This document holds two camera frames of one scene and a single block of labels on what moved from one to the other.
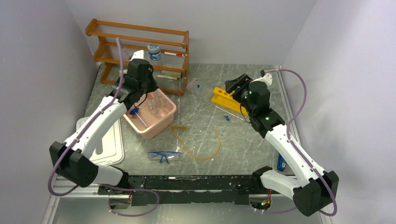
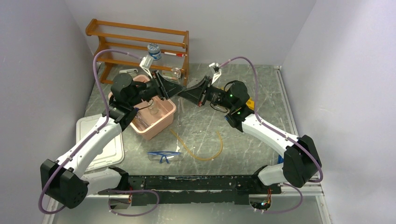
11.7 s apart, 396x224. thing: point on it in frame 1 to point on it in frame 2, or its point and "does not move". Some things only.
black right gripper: x=231 y=85 to x=196 y=93
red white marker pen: x=177 y=54 does not move
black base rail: x=152 y=189 does not move
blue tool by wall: x=281 y=163 does not move
